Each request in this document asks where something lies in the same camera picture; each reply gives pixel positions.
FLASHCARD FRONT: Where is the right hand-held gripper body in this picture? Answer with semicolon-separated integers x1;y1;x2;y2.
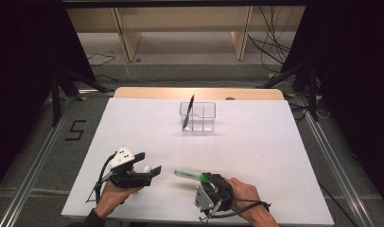
194;172;235;217

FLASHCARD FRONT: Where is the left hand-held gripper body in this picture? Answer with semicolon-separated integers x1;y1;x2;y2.
107;146;154;189

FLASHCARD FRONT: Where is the green highlighter marker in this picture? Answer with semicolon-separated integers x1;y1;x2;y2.
173;168;213;184

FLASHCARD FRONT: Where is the clear plastic divided holder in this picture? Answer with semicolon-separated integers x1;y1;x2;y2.
179;101;217;132

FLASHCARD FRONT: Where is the black pen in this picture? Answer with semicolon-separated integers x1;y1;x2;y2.
182;94;196;131

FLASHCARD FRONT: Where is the person's right hand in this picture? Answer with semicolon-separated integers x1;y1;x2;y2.
227;177;272;221

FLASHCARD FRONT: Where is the person's left hand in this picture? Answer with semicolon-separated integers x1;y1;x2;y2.
94;181;144;218

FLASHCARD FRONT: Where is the white table sheet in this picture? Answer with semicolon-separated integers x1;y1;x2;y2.
61;96;335;226

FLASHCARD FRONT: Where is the black metal stand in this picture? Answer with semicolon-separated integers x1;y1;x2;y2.
255;60;321;122
49;67;115;127

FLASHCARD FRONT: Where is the black curtain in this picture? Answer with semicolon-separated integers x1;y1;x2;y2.
0;0;96;193
279;0;384;209

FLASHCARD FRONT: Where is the light wooden shelf unit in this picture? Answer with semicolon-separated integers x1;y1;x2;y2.
66;6;306;62

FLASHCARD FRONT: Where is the left hand-held gripper cable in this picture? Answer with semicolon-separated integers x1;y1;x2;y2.
85;152;118;204

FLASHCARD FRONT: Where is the hand-held gripper cable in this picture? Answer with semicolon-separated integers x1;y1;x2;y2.
199;198;272;223
85;152;118;204

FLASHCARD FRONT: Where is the right hand-held gripper cable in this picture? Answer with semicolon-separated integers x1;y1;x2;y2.
199;198;272;223

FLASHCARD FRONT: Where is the aluminium floor rail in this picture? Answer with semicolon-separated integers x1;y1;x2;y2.
295;94;375;227
0;94;84;227

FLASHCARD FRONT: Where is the thin black floor cable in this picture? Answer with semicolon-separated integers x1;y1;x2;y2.
87;51;117;67

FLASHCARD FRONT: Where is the tangle of floor cables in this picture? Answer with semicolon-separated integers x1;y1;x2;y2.
288;93;331;122

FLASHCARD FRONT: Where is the bundle of black hanging cables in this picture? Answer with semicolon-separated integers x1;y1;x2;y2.
247;6;295;74

